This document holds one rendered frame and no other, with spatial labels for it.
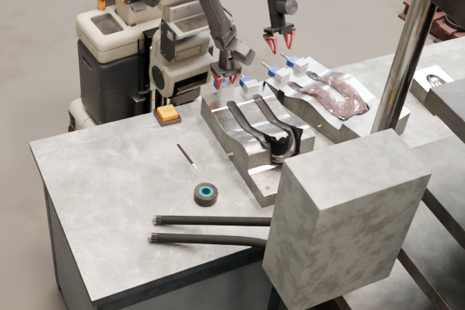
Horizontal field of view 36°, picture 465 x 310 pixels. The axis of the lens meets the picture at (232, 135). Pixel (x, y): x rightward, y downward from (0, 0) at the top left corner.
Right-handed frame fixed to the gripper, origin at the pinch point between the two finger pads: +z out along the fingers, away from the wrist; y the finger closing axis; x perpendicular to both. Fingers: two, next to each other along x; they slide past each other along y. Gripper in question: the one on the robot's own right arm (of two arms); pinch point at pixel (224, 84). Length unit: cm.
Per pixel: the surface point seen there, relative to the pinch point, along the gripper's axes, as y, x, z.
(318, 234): -30, -101, -46
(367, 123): 40, -35, 3
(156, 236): -46, -48, 9
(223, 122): -6.9, -13.7, 4.7
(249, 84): 9.8, -1.4, 1.7
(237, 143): -8.3, -27.5, 2.0
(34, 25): -29, 191, 93
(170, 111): -19.8, 3.4, 9.2
